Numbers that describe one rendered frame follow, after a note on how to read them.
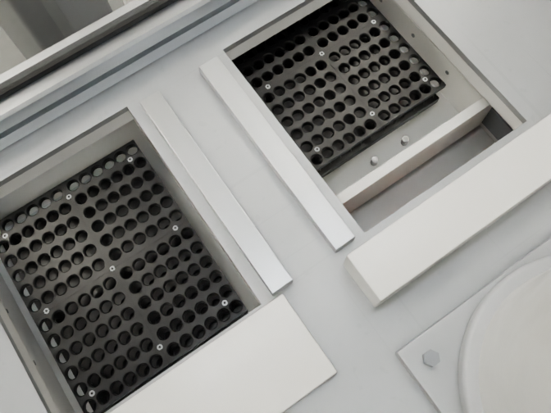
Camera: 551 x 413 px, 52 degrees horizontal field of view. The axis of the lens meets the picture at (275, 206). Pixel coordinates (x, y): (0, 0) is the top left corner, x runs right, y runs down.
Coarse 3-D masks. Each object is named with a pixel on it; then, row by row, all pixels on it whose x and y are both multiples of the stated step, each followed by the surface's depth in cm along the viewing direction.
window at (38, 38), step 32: (0, 0) 44; (32, 0) 46; (64, 0) 48; (96, 0) 50; (128, 0) 52; (160, 0) 54; (0, 32) 46; (32, 32) 48; (64, 32) 50; (96, 32) 53; (0, 64) 49; (32, 64) 51
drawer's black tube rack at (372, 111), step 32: (352, 0) 66; (288, 32) 68; (320, 32) 65; (352, 32) 64; (384, 32) 64; (256, 64) 67; (288, 64) 67; (320, 64) 65; (352, 64) 66; (384, 64) 66; (416, 64) 63; (288, 96) 62; (320, 96) 62; (352, 96) 62; (384, 96) 65; (416, 96) 65; (288, 128) 61; (320, 128) 61; (352, 128) 61; (384, 128) 64; (320, 160) 63
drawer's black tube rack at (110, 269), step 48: (96, 192) 62; (144, 192) 59; (0, 240) 57; (48, 240) 60; (96, 240) 57; (144, 240) 60; (192, 240) 57; (48, 288) 56; (96, 288) 58; (144, 288) 55; (192, 288) 58; (48, 336) 54; (96, 336) 54; (144, 336) 54; (192, 336) 54; (96, 384) 55; (144, 384) 55
